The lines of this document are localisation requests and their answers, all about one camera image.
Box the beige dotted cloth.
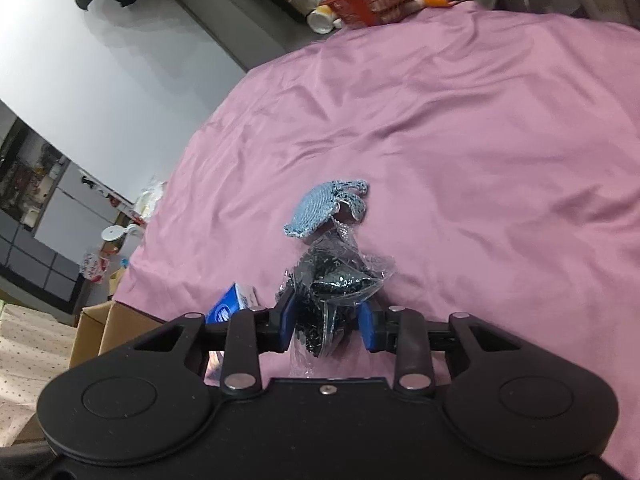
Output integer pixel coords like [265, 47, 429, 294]
[0, 304, 77, 447]

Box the white capped bottle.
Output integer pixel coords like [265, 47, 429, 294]
[306, 5, 344, 36]

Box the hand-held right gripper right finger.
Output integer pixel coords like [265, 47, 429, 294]
[357, 301, 507, 394]

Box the purple bed sheet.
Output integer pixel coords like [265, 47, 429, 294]
[112, 0, 640, 480]

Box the brown cardboard box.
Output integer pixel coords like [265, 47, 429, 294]
[67, 299, 168, 373]

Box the dark sequin cloth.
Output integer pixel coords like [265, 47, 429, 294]
[274, 224, 397, 377]

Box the light blue knitted cloth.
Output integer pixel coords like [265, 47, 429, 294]
[283, 179, 371, 242]

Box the white electric kettle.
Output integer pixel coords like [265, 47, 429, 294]
[101, 224, 145, 257]

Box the white plastic bag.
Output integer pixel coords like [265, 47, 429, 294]
[134, 179, 169, 222]

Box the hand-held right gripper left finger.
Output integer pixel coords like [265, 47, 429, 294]
[132, 290, 297, 394]

